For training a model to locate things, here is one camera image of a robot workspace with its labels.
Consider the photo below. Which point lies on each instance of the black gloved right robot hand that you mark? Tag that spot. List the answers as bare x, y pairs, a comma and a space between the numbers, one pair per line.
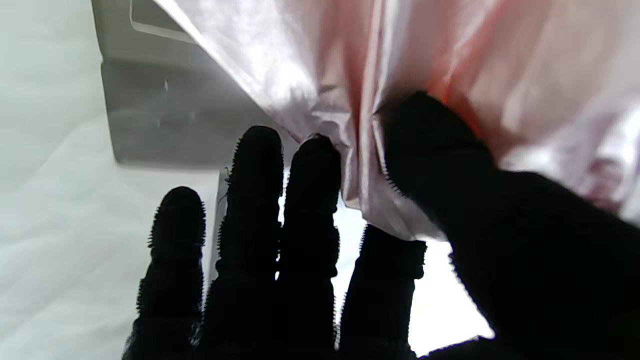
540, 270

